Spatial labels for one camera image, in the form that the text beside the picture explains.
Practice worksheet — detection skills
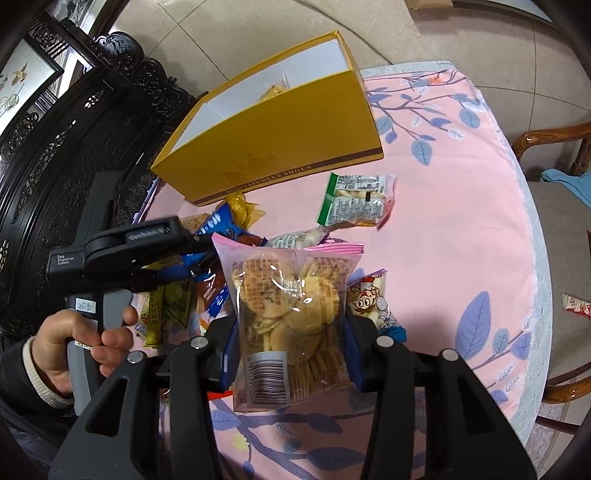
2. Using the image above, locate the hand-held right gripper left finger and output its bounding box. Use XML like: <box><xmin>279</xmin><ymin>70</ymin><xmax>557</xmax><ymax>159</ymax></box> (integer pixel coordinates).
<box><xmin>48</xmin><ymin>318</ymin><xmax>241</xmax><ymax>480</ymax></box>

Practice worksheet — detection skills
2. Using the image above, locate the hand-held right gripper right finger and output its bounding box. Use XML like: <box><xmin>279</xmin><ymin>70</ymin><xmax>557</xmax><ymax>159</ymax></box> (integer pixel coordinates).
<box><xmin>344</xmin><ymin>314</ymin><xmax>539</xmax><ymax>480</ymax></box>

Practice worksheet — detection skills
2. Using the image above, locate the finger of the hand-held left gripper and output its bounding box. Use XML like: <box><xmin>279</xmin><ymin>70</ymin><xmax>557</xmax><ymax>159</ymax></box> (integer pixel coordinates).
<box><xmin>85</xmin><ymin>215</ymin><xmax>217</xmax><ymax>268</ymax></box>
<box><xmin>131</xmin><ymin>264</ymin><xmax>205</xmax><ymax>292</ymax></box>

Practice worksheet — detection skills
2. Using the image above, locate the clear bag of round biscuits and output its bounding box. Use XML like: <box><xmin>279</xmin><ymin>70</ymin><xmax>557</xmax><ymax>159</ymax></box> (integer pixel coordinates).
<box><xmin>211</xmin><ymin>232</ymin><xmax>365</xmax><ymax>412</ymax></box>

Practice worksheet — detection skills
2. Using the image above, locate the yellow cardboard box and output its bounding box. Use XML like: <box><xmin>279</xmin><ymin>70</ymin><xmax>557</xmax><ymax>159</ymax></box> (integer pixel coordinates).
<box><xmin>151</xmin><ymin>30</ymin><xmax>385</xmax><ymax>207</ymax></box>

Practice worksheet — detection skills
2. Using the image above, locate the person's left forearm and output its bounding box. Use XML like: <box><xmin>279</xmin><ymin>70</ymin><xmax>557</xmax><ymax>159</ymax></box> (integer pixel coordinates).
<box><xmin>0</xmin><ymin>336</ymin><xmax>77</xmax><ymax>467</ymax></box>

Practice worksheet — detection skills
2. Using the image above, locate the person's left hand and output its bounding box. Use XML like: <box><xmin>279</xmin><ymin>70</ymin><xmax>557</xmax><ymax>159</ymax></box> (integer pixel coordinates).
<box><xmin>36</xmin><ymin>305</ymin><xmax>139</xmax><ymax>398</ymax></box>

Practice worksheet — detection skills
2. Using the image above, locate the yellow green snack packet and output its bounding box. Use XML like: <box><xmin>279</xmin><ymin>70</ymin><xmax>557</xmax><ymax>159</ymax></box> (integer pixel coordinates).
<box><xmin>137</xmin><ymin>276</ymin><xmax>195</xmax><ymax>348</ymax></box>

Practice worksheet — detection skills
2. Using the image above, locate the small blue orange snack packet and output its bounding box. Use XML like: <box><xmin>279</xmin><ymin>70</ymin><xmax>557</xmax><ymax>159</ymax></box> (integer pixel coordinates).
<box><xmin>196</xmin><ymin>270</ymin><xmax>232</xmax><ymax>326</ymax></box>

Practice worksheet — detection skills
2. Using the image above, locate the pink cartoon snack packet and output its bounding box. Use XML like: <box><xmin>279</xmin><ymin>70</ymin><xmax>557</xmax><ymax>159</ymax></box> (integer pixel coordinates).
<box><xmin>347</xmin><ymin>269</ymin><xmax>408</xmax><ymax>343</ymax></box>

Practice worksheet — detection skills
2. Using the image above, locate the dark carved wooden furniture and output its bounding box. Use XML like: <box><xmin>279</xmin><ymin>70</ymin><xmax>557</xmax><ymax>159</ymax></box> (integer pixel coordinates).
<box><xmin>0</xmin><ymin>9</ymin><xmax>209</xmax><ymax>342</ymax></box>

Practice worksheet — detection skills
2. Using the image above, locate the blue biscuit packet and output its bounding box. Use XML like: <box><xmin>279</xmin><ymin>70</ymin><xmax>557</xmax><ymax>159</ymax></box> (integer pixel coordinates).
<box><xmin>198</xmin><ymin>203</ymin><xmax>246</xmax><ymax>241</ymax></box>

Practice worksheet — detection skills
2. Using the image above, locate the yellow translucent snack wrapper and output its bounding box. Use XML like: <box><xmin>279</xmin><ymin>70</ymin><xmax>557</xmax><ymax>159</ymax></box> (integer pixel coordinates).
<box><xmin>225</xmin><ymin>193</ymin><xmax>267</xmax><ymax>230</ymax></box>

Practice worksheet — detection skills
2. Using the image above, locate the white clear snack packet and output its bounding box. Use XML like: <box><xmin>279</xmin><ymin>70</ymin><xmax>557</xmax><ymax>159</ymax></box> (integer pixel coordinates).
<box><xmin>267</xmin><ymin>226</ymin><xmax>331</xmax><ymax>250</ymax></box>

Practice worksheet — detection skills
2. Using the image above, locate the framed flower picture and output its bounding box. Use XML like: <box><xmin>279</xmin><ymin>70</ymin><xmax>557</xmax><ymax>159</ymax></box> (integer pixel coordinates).
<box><xmin>0</xmin><ymin>37</ymin><xmax>65</xmax><ymax>136</ymax></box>

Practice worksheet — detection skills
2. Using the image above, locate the pink printed tablecloth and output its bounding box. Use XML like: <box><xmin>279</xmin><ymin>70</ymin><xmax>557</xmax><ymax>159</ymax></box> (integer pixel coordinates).
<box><xmin>134</xmin><ymin>65</ymin><xmax>555</xmax><ymax>480</ymax></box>

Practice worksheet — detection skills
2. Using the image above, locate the green white snack packet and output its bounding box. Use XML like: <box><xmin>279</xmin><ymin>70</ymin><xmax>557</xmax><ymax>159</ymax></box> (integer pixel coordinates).
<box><xmin>315</xmin><ymin>172</ymin><xmax>398</xmax><ymax>232</ymax></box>

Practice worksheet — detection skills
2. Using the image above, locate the small yellow snack packet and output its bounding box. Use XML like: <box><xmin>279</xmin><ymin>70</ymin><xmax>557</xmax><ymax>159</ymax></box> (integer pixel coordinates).
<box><xmin>259</xmin><ymin>84</ymin><xmax>290</xmax><ymax>103</ymax></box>

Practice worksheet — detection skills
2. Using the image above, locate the red white snack packet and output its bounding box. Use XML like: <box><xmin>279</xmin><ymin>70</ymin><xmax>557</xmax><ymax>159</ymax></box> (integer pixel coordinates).
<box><xmin>562</xmin><ymin>294</ymin><xmax>591</xmax><ymax>319</ymax></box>

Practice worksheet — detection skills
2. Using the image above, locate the wooden chair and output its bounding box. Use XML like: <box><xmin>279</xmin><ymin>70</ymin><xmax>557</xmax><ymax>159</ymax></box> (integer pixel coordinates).
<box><xmin>512</xmin><ymin>122</ymin><xmax>591</xmax><ymax>444</ymax></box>

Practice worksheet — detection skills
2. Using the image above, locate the blue cloth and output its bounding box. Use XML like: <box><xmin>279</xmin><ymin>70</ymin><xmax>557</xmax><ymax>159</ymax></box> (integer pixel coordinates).
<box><xmin>541</xmin><ymin>168</ymin><xmax>591</xmax><ymax>208</ymax></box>

